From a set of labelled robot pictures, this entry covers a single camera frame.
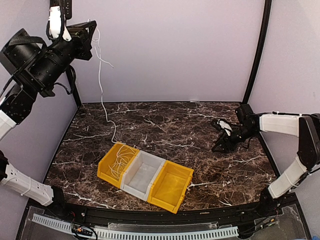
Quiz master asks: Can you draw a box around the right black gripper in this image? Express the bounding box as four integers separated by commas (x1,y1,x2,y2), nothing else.
211,124,258,154

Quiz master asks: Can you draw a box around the white cable tangle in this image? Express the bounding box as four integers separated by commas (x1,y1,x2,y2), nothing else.
86,18,126,146

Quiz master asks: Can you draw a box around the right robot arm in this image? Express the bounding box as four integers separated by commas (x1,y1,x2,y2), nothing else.
211,104,320,217

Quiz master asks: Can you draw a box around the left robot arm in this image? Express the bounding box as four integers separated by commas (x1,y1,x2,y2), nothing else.
0,20,97,218

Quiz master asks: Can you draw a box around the right yellow plastic bin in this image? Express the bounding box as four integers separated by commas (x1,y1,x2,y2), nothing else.
147,160,194,214

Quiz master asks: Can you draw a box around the yellow plastic bin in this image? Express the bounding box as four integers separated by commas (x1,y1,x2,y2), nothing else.
97,142,140,189
147,160,194,214

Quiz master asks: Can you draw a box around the white translucent plastic bin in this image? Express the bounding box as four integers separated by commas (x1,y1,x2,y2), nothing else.
120,150,166,202

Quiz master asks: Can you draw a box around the left yellow plastic bin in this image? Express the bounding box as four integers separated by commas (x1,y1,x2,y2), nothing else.
97,142,140,189

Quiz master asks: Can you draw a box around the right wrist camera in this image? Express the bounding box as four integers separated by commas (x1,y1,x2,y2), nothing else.
211,119,233,136

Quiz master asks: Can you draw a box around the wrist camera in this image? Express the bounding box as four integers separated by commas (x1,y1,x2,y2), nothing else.
211,119,233,136
46,0,72,42

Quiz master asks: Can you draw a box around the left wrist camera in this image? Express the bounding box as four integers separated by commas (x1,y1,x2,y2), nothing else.
46,0,72,42

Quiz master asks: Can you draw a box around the left black frame post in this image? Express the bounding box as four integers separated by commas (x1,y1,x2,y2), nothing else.
58,65,82,108

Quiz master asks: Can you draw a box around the black frame post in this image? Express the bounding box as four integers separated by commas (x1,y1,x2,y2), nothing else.
241,0,273,104
58,65,82,108

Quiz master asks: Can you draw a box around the white slotted cable duct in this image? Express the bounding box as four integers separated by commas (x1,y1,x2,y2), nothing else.
31,214,239,240

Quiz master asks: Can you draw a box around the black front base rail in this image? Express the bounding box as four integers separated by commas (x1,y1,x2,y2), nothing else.
17,193,312,240

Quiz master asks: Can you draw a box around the right black frame post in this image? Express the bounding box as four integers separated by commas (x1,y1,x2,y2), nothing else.
241,0,273,104

